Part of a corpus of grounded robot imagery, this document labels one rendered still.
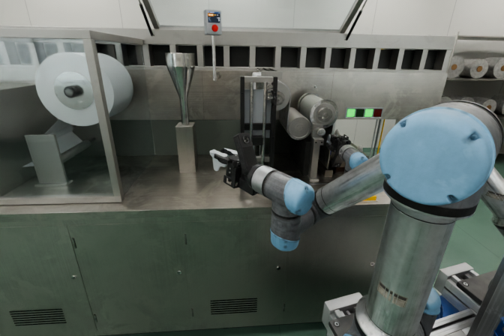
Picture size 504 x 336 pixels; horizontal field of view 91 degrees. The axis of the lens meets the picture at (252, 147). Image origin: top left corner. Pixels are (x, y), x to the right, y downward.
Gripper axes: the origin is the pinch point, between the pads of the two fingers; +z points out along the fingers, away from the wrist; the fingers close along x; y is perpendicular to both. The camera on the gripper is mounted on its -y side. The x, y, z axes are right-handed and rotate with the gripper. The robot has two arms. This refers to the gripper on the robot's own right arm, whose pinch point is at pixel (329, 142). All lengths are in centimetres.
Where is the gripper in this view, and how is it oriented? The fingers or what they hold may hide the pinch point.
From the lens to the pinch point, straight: 142.0
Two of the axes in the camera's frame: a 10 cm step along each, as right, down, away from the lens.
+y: 0.2, -9.4, -3.4
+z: -0.7, -3.5, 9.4
